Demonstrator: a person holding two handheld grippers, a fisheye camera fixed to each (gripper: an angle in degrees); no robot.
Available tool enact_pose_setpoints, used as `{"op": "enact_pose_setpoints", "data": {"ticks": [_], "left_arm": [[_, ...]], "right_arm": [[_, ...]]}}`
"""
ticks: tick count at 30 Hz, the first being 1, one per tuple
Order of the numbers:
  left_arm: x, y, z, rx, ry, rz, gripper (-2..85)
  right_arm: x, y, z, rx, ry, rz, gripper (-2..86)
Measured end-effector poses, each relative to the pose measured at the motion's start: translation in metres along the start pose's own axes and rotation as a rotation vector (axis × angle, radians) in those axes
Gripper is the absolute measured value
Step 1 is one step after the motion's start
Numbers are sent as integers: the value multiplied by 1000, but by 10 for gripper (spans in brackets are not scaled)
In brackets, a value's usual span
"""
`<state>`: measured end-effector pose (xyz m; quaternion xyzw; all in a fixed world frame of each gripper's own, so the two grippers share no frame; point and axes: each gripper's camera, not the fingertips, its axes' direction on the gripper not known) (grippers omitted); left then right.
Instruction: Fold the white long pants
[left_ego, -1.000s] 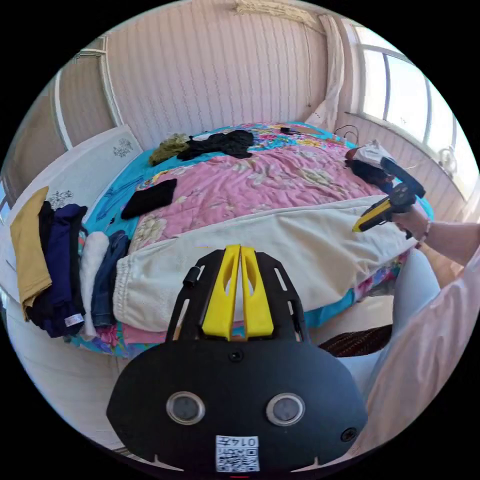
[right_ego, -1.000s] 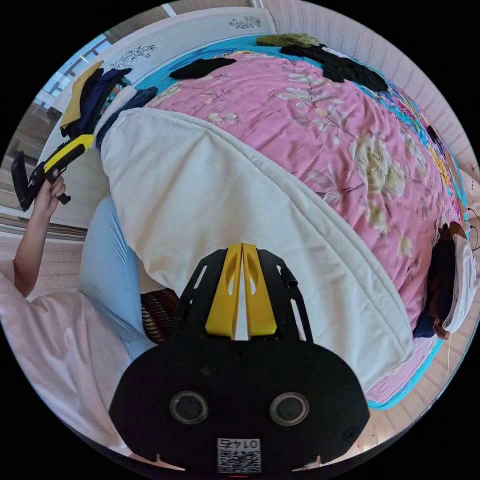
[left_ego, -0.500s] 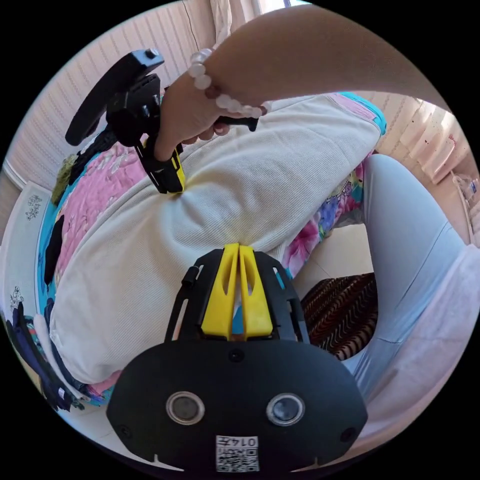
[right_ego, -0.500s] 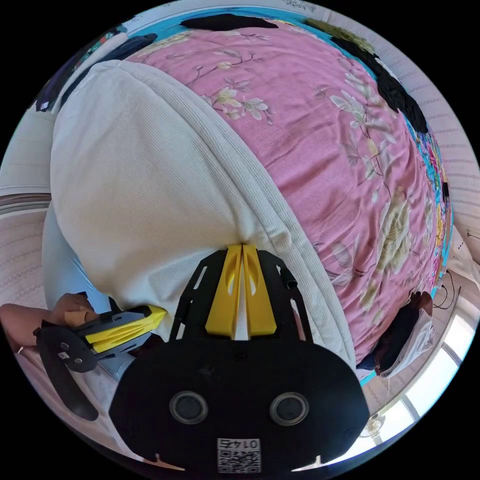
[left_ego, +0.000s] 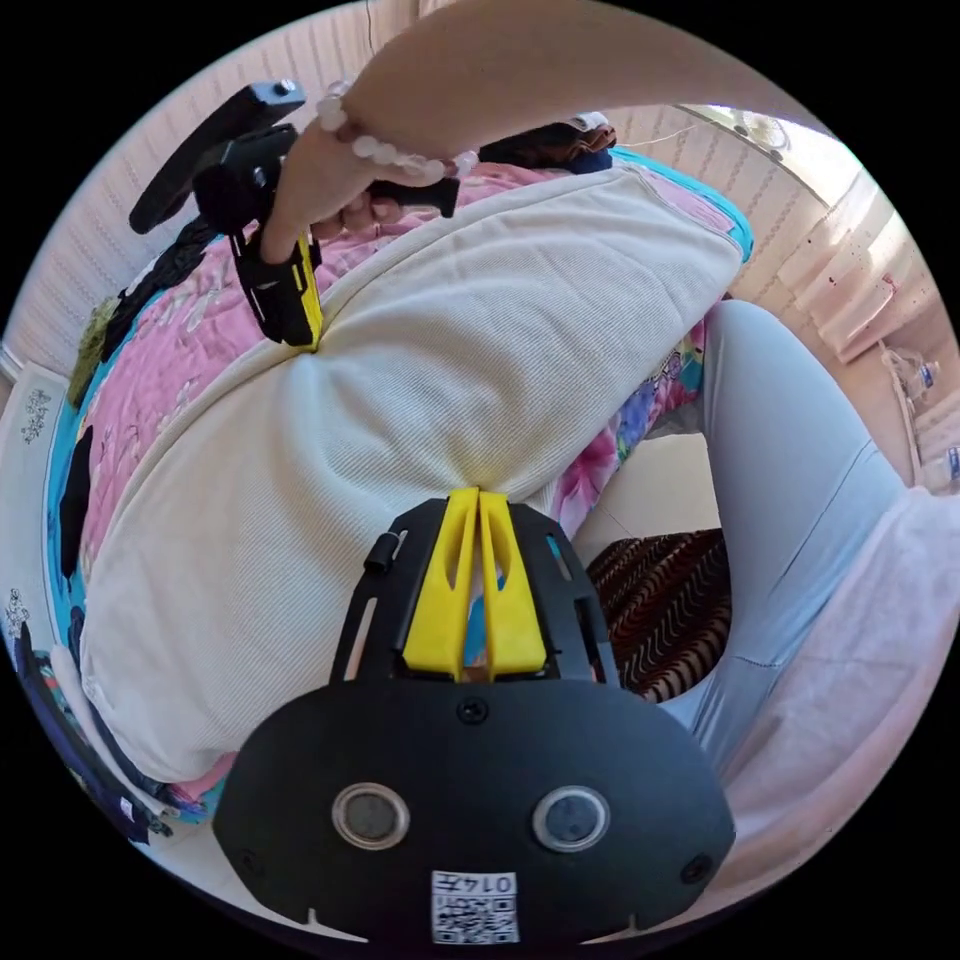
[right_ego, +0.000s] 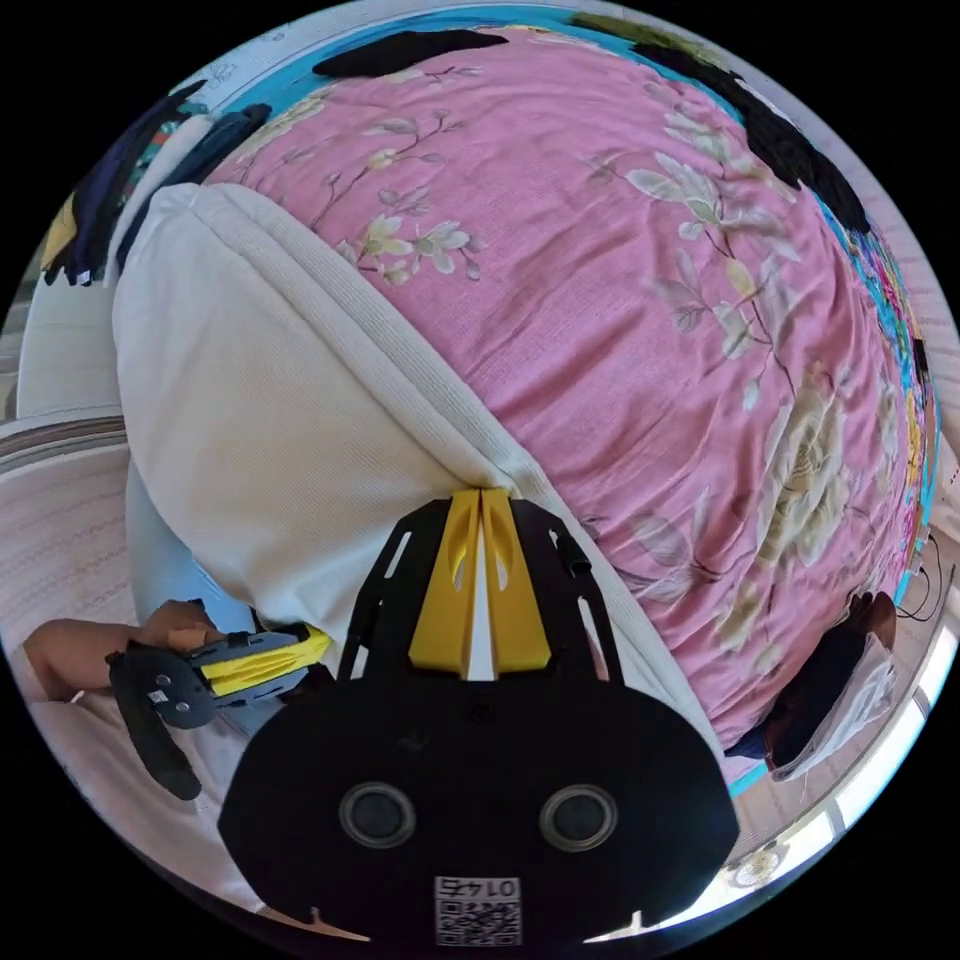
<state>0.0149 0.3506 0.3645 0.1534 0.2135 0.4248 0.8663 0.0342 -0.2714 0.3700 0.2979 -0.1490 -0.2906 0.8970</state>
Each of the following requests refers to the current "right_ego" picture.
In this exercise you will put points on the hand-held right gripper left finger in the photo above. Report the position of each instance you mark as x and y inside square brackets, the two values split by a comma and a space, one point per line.
[439, 600]

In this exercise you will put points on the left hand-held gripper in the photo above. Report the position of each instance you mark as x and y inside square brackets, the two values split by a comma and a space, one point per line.
[191, 686]

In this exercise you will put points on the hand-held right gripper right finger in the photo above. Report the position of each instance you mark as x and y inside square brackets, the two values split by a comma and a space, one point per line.
[517, 607]

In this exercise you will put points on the white long pants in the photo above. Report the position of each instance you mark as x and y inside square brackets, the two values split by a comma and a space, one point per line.
[285, 420]

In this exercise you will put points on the person's left forearm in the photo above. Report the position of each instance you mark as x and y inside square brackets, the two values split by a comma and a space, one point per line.
[75, 660]

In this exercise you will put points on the person's left hand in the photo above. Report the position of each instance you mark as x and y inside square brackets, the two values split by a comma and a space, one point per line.
[184, 626]

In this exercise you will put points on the person's body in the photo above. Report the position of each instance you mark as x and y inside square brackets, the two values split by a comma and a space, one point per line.
[150, 795]

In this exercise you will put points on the bed with pink floral quilt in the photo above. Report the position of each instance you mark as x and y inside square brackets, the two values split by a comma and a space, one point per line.
[600, 315]

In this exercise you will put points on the dark garment in plastic bag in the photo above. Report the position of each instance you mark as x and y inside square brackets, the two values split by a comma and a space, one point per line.
[832, 690]

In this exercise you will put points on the pile of clothes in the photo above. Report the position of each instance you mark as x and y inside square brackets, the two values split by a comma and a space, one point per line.
[135, 180]

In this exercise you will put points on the black garment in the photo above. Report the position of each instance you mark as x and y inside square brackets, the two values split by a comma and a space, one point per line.
[795, 142]
[409, 51]

